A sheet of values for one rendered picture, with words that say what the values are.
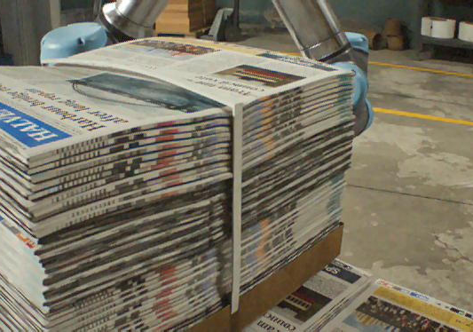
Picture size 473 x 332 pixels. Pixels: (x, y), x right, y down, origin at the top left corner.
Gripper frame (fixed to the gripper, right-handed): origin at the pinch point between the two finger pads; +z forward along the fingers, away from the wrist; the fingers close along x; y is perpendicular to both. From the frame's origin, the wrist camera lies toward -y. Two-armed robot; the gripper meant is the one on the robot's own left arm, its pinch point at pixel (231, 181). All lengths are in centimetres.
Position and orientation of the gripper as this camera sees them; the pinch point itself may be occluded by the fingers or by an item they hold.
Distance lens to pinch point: 77.5
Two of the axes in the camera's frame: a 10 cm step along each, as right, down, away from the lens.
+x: 7.4, 2.7, -6.1
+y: 0.0, -9.2, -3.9
